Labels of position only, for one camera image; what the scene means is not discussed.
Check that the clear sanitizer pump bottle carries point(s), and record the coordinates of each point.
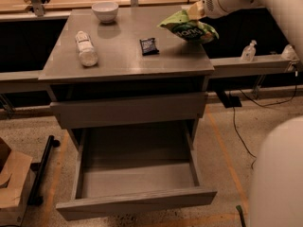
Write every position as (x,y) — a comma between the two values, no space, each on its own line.
(249,51)

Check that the brown cardboard box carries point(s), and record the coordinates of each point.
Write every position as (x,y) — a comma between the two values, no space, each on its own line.
(16,180)

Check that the open grey middle drawer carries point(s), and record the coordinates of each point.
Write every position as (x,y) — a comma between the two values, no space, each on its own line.
(135,169)

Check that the grey drawer cabinet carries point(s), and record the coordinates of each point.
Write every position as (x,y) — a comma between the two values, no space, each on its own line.
(122,70)

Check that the white ceramic bowl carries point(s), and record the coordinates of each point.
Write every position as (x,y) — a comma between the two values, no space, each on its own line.
(106,12)

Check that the white plastic bottle lying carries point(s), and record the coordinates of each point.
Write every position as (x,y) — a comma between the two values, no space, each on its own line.
(87,53)

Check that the grey metal rail shelf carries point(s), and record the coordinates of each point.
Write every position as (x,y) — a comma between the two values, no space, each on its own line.
(28,81)

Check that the small dark blue snack packet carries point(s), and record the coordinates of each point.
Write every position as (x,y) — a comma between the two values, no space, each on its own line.
(148,46)

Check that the green handled tool left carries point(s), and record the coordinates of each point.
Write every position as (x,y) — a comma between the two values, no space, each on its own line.
(239,209)

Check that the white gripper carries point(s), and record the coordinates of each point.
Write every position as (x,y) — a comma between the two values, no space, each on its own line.
(214,3)

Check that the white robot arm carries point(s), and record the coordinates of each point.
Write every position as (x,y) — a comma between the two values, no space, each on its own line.
(276,195)

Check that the black metal stand leg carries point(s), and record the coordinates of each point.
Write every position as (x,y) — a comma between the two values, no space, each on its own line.
(39,170)

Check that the green rice chip bag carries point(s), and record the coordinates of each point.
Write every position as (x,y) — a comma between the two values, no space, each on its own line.
(189,30)

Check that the closed grey top drawer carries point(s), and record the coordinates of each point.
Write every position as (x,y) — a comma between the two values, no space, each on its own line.
(128,110)

